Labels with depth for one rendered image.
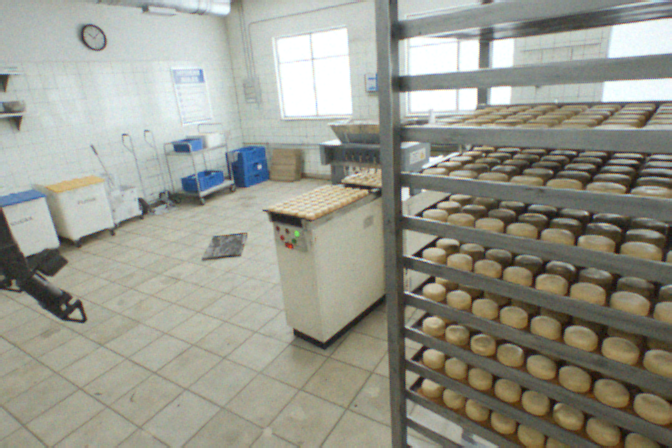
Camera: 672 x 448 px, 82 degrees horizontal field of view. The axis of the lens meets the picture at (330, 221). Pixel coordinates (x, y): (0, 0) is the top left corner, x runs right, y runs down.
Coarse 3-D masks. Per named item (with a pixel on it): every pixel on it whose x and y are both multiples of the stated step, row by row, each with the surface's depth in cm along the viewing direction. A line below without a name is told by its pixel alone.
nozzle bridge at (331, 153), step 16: (320, 144) 285; (336, 144) 276; (352, 144) 270; (368, 144) 264; (416, 144) 251; (320, 160) 290; (336, 160) 289; (416, 160) 254; (336, 176) 301; (416, 192) 261
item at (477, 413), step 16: (432, 384) 97; (432, 400) 94; (448, 400) 92; (464, 400) 92; (464, 416) 89; (480, 416) 87; (496, 416) 86; (496, 432) 85; (512, 432) 84; (528, 432) 82
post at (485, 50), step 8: (480, 48) 100; (488, 48) 98; (480, 56) 100; (488, 56) 99; (480, 64) 101; (488, 64) 100; (480, 88) 103; (480, 96) 103; (488, 96) 103; (464, 432) 143
